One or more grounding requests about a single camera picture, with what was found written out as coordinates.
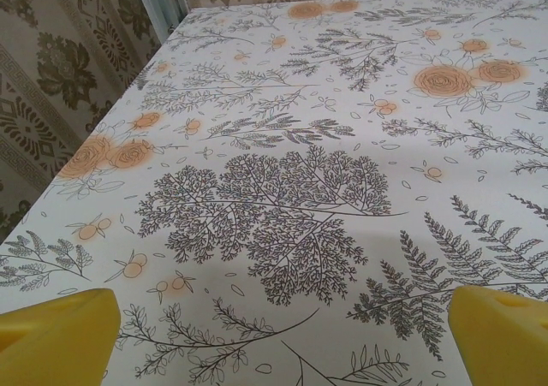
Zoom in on left aluminium frame post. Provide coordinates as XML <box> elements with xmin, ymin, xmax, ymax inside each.
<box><xmin>130</xmin><ymin>0</ymin><xmax>193</xmax><ymax>47</ymax></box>

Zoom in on floral tablecloth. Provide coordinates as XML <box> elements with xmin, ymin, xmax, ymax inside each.
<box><xmin>0</xmin><ymin>0</ymin><xmax>548</xmax><ymax>386</ymax></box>

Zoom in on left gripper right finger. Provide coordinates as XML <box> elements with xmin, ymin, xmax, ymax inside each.
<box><xmin>447</xmin><ymin>285</ymin><xmax>548</xmax><ymax>386</ymax></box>

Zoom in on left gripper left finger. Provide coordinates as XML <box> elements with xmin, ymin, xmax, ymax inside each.
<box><xmin>0</xmin><ymin>288</ymin><xmax>122</xmax><ymax>386</ymax></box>

